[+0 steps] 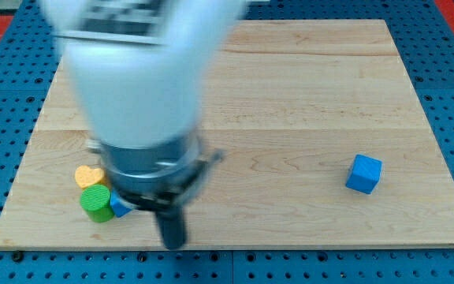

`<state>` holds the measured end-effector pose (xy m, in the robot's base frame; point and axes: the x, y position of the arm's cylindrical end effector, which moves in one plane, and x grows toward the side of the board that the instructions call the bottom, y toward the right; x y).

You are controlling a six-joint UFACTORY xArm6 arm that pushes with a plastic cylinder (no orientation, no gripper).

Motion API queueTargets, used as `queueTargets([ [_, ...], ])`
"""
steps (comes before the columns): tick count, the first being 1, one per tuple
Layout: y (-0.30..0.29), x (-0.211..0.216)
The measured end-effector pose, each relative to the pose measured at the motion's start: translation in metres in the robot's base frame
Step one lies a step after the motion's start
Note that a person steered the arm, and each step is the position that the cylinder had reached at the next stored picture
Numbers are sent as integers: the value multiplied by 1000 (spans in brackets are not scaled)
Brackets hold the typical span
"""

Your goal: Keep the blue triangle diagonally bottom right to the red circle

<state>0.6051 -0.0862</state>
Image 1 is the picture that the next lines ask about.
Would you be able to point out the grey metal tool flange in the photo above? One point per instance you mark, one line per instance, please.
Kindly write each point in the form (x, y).
(165, 175)

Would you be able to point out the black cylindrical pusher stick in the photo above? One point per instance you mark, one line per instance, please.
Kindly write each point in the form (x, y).
(172, 227)

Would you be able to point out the blue triangle block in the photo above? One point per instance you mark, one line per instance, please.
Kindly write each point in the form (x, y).
(118, 208)

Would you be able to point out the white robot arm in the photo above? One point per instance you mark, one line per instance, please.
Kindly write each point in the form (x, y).
(137, 68)

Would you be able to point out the green cylinder block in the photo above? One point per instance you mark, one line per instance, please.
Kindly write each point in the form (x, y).
(95, 201)

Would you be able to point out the yellow heart block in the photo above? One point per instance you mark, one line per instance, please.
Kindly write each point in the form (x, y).
(86, 176)

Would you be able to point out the wooden board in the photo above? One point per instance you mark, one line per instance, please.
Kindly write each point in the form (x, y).
(291, 103)

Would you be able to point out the blue cube block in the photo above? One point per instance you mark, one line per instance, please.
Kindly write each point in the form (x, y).
(364, 174)

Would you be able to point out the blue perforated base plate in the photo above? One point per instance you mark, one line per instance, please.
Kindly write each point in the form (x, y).
(28, 64)

